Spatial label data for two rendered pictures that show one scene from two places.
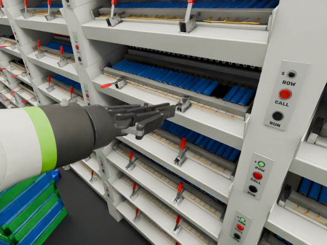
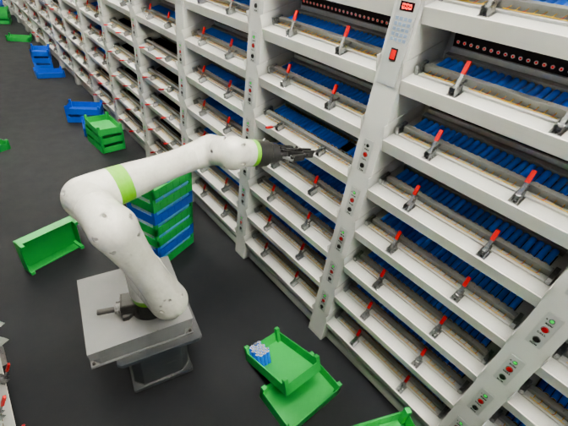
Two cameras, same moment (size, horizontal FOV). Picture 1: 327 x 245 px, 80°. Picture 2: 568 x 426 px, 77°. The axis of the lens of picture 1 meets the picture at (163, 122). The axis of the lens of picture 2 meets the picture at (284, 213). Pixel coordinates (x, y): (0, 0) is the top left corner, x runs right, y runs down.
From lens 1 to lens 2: 0.95 m
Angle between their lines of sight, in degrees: 7
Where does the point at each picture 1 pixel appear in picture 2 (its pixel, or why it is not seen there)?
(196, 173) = (321, 201)
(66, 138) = (264, 154)
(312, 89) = (374, 154)
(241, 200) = (343, 218)
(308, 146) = (378, 185)
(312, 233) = (376, 238)
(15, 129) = (253, 147)
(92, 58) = (259, 101)
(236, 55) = (349, 129)
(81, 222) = (207, 251)
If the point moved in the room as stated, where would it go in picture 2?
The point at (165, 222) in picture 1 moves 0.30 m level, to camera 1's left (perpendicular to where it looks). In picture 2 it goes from (291, 250) to (234, 238)
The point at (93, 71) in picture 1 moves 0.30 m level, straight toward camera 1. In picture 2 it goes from (258, 111) to (266, 139)
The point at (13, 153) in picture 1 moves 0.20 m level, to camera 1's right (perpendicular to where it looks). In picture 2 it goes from (252, 155) to (312, 166)
